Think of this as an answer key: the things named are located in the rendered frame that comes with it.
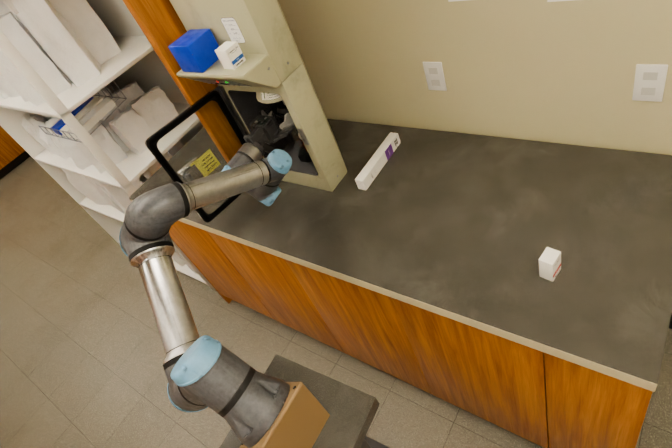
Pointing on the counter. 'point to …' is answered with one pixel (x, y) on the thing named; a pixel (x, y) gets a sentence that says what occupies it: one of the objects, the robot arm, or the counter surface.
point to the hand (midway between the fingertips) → (288, 114)
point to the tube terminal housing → (257, 22)
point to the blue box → (195, 50)
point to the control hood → (260, 75)
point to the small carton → (230, 55)
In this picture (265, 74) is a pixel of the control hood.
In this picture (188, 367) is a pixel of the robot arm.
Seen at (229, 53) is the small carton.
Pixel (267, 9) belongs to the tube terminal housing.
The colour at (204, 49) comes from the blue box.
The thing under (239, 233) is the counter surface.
